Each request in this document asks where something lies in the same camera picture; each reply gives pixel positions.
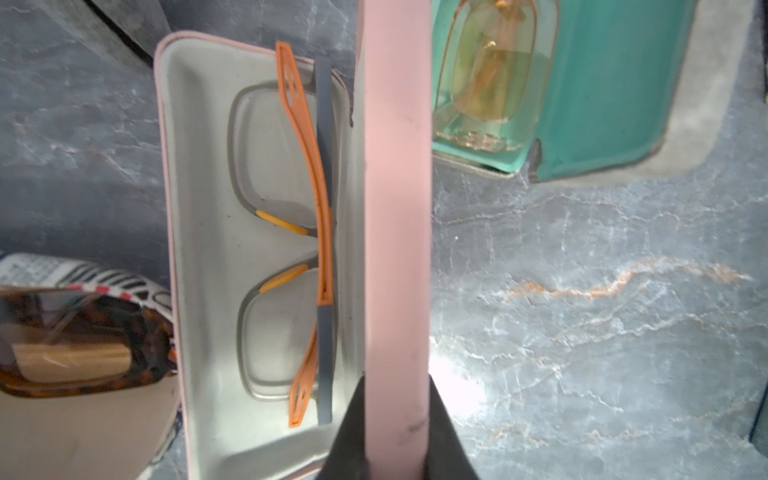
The pink glasses case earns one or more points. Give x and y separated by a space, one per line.
381 204

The beige case brown sunglasses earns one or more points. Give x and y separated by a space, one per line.
116 435

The orange grey eyeglasses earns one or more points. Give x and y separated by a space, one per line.
282 158

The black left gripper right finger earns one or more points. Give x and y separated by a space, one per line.
446 458

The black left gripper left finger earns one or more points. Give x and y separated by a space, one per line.
347 458

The yellow tinted glasses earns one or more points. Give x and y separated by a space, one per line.
493 74

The brown tortoise sunglasses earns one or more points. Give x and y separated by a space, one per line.
65 343

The green glasses case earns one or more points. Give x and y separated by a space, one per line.
637 90

